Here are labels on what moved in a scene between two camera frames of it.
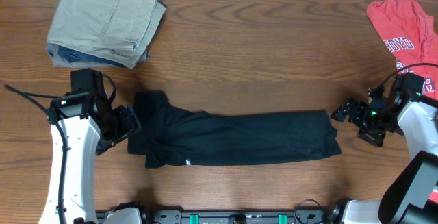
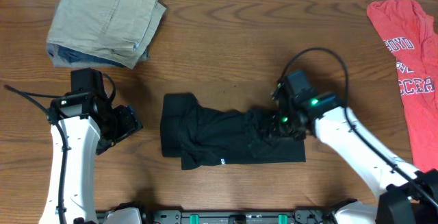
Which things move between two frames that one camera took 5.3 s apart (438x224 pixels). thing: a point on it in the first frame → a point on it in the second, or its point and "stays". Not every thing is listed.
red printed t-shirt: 411,34 stays
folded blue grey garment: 61,57 stays
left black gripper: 128,122 stays
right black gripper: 358,123 → 274,128
